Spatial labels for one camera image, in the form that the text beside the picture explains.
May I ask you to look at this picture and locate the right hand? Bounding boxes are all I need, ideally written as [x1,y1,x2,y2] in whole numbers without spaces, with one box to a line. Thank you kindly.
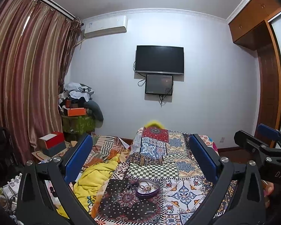
[261,180,274,204]

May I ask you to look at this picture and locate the yellow fleece blanket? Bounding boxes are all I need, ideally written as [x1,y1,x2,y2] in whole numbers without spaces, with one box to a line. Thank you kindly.
[57,154,120,218]

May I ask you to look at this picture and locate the red white box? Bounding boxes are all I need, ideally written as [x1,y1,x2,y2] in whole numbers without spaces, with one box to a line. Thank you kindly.
[39,132,65,149]

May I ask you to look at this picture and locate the striped orange blanket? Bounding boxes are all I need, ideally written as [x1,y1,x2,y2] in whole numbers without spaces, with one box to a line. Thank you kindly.
[83,136,131,168]

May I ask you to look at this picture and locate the green patterned storage box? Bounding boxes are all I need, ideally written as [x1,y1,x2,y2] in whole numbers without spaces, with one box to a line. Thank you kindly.
[62,115,95,135]

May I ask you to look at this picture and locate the orange shoe box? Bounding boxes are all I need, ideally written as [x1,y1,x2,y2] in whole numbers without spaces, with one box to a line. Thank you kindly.
[63,108,87,117]

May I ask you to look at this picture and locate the colourful patchwork bedspread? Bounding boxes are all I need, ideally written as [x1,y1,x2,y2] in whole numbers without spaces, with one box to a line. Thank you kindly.
[93,126,240,225]

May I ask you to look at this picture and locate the pile of grey clothes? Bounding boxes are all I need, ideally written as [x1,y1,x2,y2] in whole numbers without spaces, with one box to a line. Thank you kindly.
[58,82,95,108]

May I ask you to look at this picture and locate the wooden wardrobe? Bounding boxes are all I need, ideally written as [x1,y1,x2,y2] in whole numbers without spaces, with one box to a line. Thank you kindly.
[227,0,281,130]

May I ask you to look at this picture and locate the striped brown curtain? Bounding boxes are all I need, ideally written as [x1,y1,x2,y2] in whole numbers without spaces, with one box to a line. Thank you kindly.
[0,0,82,163]

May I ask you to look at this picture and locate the white air conditioner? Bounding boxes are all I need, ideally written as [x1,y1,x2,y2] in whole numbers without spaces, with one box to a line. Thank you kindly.
[84,16,128,39]

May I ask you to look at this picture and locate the small wall monitor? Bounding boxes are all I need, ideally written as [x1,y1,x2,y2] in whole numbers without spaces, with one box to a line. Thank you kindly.
[145,74,173,95]

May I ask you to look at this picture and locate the wall mounted black television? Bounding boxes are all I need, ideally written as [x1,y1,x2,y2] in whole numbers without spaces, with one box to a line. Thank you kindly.
[135,45,184,75]

